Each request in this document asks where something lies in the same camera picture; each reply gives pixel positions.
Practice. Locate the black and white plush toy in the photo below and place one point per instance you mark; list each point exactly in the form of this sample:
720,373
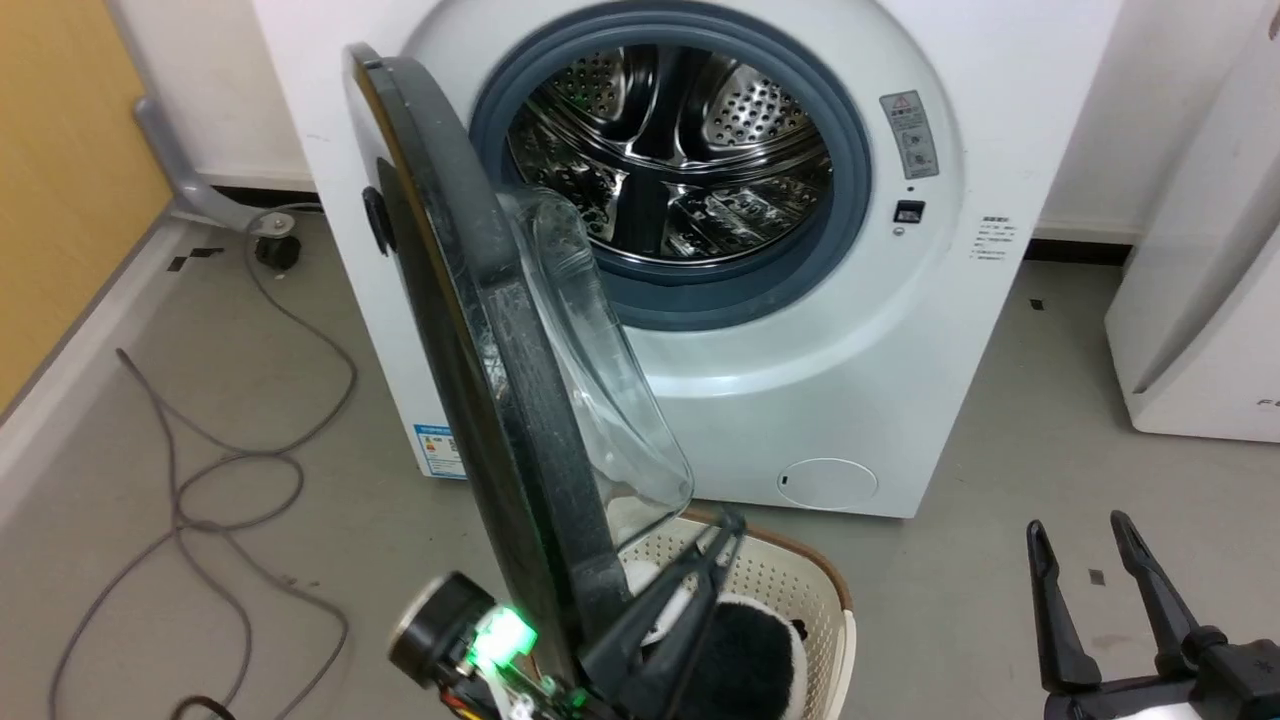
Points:
750,660

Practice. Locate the black caster wheel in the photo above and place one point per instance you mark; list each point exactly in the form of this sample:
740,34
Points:
277,251

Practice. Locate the white front-load washing machine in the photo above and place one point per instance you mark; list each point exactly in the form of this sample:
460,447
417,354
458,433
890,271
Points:
900,380

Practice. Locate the grey rubber door gasket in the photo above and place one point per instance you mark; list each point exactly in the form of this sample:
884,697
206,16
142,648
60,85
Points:
845,230

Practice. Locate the black washing machine door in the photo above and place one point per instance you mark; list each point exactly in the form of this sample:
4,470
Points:
470,300

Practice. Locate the black door latch socket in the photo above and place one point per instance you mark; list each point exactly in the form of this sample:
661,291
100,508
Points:
909,211

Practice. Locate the blue energy label sticker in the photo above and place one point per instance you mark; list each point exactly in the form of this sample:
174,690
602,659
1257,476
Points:
440,452

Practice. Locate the yellow wooden panel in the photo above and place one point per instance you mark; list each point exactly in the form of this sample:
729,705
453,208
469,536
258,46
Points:
60,180

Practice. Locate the steel washing machine drum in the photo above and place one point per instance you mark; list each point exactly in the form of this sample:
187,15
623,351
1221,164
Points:
690,150

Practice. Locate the round white filter cover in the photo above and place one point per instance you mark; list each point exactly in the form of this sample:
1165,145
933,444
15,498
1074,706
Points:
828,484

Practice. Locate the grey warning sticker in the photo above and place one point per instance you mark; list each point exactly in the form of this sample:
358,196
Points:
910,135

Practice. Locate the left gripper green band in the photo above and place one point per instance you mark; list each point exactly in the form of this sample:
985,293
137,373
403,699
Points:
505,640

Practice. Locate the cream perforated laundry basket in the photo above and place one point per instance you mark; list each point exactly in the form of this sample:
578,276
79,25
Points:
790,585

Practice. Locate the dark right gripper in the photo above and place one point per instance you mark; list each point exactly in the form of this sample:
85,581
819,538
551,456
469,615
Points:
1240,685

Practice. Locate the white appliance cabinet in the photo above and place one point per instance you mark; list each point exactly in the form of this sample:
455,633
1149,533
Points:
1200,330

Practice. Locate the grey metal table leg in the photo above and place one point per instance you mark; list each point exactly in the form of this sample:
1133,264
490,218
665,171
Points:
190,195

